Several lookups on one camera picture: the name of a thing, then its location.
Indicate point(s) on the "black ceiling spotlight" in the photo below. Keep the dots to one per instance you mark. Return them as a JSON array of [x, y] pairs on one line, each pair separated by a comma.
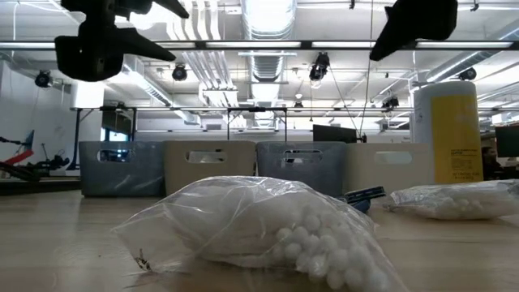
[[42, 79], [179, 73], [468, 74]]

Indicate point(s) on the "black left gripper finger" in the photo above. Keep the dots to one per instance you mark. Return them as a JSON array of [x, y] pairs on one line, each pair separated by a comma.
[[142, 46], [172, 8]]

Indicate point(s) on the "blue disposable razor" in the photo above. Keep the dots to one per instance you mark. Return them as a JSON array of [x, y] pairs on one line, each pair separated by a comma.
[[363, 195]]

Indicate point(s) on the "silver ceiling air duct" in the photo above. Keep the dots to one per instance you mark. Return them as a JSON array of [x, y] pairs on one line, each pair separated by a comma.
[[267, 36]]

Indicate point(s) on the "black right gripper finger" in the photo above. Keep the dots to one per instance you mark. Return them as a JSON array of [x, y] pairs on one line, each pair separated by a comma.
[[387, 42]]

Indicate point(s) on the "overhead rig camera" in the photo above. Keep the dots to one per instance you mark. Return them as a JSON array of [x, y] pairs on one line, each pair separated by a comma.
[[319, 67]]

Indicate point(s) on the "person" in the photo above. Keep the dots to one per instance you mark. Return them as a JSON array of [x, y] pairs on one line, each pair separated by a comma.
[[490, 164]]

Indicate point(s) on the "black table edge frame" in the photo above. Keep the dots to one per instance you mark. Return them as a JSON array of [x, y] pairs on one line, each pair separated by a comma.
[[36, 185]]

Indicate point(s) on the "red and black background robot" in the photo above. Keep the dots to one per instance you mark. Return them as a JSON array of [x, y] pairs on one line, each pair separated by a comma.
[[28, 162]]

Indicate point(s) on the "black computer monitor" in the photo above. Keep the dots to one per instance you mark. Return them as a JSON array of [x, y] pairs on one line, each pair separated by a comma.
[[334, 134], [507, 141]]

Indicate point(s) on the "white wipes canister yellow label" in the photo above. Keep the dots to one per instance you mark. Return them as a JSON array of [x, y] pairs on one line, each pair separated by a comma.
[[446, 134]]

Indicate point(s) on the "black rig frame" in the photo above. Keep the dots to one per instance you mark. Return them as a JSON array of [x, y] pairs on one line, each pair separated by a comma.
[[259, 44]]

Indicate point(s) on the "clear bag of cotton balls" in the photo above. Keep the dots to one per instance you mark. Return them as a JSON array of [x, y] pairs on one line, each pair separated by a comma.
[[243, 227], [458, 200]]

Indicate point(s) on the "grey plastic bin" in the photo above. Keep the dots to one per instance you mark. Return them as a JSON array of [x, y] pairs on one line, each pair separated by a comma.
[[121, 178], [300, 176]]

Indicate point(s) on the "white plastic bin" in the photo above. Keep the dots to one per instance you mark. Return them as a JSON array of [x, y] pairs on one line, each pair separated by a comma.
[[211, 174], [385, 174]]

